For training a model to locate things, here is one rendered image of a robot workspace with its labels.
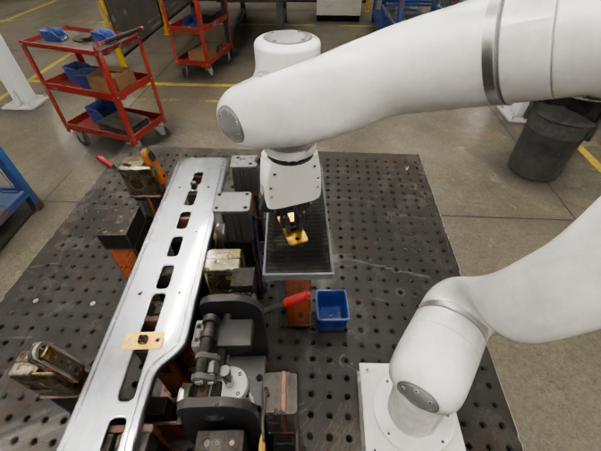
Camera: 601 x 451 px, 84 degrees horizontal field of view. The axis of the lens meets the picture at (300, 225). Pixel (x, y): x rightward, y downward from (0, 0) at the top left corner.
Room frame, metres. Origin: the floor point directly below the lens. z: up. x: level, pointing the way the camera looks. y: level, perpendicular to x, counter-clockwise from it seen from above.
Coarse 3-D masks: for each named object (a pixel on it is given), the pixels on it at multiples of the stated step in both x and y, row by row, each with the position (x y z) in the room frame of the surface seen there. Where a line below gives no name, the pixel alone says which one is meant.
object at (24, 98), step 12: (0, 36) 3.69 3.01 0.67; (0, 48) 3.61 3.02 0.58; (0, 60) 3.56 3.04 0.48; (12, 60) 3.66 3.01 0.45; (0, 72) 3.56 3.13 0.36; (12, 72) 3.58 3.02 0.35; (12, 84) 3.56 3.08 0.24; (24, 84) 3.64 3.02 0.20; (12, 96) 3.56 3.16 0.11; (24, 96) 3.56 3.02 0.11; (36, 96) 3.77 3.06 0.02; (12, 108) 3.46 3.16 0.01; (24, 108) 3.46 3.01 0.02
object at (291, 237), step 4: (292, 212) 0.50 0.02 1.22; (292, 216) 0.49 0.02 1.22; (292, 220) 0.48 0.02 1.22; (292, 224) 0.46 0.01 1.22; (296, 224) 0.46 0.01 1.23; (292, 228) 0.45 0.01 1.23; (296, 228) 0.45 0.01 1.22; (284, 232) 0.44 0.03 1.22; (292, 232) 0.44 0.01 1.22; (296, 232) 0.44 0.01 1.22; (300, 232) 0.44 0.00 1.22; (304, 232) 0.44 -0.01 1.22; (288, 236) 0.43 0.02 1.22; (292, 236) 0.43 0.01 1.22; (296, 236) 0.43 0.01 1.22; (300, 236) 0.43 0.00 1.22; (304, 236) 0.43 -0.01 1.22; (288, 240) 0.42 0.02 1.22; (292, 240) 0.42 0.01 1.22; (300, 240) 0.42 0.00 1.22; (304, 240) 0.42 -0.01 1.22; (292, 244) 0.41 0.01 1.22
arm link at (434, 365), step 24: (432, 312) 0.29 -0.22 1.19; (456, 312) 0.28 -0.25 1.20; (408, 336) 0.25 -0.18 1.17; (432, 336) 0.24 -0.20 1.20; (456, 336) 0.24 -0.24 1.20; (480, 336) 0.25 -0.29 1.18; (408, 360) 0.21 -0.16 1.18; (432, 360) 0.20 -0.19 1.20; (456, 360) 0.20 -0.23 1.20; (408, 384) 0.18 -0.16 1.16; (432, 384) 0.17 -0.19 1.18; (456, 384) 0.17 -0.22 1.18; (432, 408) 0.15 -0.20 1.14; (456, 408) 0.16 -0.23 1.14
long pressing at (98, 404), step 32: (192, 160) 1.01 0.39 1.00; (224, 160) 1.00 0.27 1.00; (160, 224) 0.68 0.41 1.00; (192, 224) 0.68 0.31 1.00; (160, 256) 0.56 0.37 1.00; (192, 256) 0.56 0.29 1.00; (128, 288) 0.46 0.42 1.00; (192, 288) 0.46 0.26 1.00; (128, 320) 0.38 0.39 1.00; (160, 320) 0.38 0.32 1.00; (192, 320) 0.38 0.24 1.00; (128, 352) 0.30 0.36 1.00; (160, 352) 0.30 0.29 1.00; (96, 384) 0.24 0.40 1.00; (96, 416) 0.18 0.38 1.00; (128, 416) 0.18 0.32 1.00; (64, 448) 0.13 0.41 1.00; (96, 448) 0.13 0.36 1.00; (128, 448) 0.13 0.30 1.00
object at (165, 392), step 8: (136, 352) 0.31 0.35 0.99; (144, 352) 0.31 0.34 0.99; (144, 360) 0.31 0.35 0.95; (176, 360) 0.33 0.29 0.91; (168, 368) 0.31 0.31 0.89; (176, 368) 0.31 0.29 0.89; (184, 368) 0.33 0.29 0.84; (160, 376) 0.31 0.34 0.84; (168, 376) 0.31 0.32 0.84; (176, 376) 0.31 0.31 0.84; (184, 376) 0.32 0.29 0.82; (168, 384) 0.31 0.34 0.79; (176, 384) 0.31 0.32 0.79; (168, 392) 0.32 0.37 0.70; (176, 392) 0.31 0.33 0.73; (200, 392) 0.32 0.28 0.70
